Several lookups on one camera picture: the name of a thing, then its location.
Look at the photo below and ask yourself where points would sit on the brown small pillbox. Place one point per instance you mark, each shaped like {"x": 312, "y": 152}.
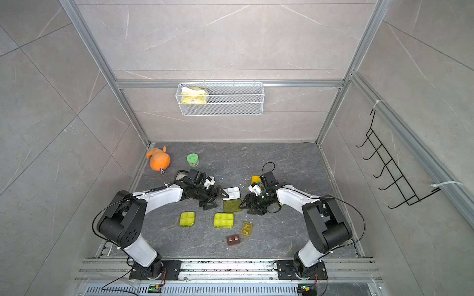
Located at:
{"x": 233, "y": 239}

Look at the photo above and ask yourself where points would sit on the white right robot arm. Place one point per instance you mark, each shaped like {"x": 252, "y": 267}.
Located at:
{"x": 327, "y": 227}

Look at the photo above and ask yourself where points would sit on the large green six-cell pillbox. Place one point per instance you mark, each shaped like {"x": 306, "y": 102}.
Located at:
{"x": 223, "y": 220}

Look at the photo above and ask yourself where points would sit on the orange plush toy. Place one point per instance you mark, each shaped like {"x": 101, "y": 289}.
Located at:
{"x": 159, "y": 159}

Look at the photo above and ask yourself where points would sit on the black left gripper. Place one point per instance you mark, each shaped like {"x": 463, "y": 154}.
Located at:
{"x": 213, "y": 197}

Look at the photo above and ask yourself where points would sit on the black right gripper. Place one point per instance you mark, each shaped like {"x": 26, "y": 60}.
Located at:
{"x": 250, "y": 198}

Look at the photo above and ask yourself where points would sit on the green lidded round jar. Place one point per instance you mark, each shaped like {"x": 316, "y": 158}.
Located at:
{"x": 193, "y": 160}

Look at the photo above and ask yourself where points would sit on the white wire wall basket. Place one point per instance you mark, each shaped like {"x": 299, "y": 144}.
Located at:
{"x": 226, "y": 99}

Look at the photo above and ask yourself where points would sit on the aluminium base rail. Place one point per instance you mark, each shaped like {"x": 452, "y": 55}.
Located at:
{"x": 229, "y": 277}

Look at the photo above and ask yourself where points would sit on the black wall hook rack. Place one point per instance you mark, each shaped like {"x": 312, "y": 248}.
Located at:
{"x": 391, "y": 169}

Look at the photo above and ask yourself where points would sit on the yellow packet in basket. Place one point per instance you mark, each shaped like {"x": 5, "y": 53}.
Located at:
{"x": 193, "y": 95}

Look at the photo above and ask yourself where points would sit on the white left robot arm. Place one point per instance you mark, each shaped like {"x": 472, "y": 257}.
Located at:
{"x": 122, "y": 220}

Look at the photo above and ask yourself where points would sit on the amber pillbox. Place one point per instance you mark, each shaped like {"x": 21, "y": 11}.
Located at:
{"x": 256, "y": 180}

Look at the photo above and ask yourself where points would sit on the yellow small pillbox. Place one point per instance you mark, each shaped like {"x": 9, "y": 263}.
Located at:
{"x": 247, "y": 229}

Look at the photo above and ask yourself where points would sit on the small green pillbox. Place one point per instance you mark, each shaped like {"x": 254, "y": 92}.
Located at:
{"x": 187, "y": 219}

